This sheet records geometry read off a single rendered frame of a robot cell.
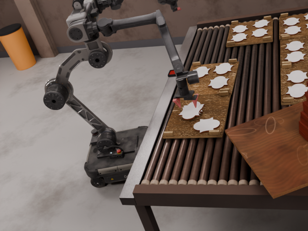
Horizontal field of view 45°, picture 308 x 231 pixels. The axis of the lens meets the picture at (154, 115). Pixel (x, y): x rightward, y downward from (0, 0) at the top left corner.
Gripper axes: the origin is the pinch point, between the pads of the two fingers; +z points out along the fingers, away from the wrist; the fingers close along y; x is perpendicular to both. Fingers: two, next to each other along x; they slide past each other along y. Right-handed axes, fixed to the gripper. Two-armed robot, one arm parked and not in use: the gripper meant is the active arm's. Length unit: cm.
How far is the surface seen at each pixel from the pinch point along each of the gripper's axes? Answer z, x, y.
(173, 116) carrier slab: 9.5, -3.3, 12.2
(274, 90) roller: 11, -32, -45
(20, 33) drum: 39, -269, 368
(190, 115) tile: 6.6, -0.2, -0.4
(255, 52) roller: 11, -84, -26
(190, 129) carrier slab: 9.8, 9.4, -2.5
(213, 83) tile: 8.2, -38.1, -5.1
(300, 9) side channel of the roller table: 7, -148, -54
